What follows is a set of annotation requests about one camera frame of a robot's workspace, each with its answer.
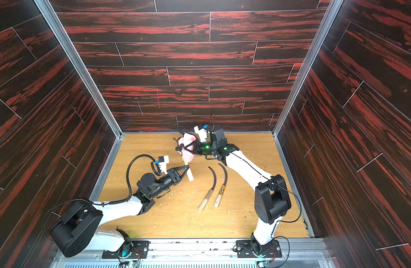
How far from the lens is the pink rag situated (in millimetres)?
778

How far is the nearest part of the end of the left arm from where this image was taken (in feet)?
2.08

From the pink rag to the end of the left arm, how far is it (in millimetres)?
45
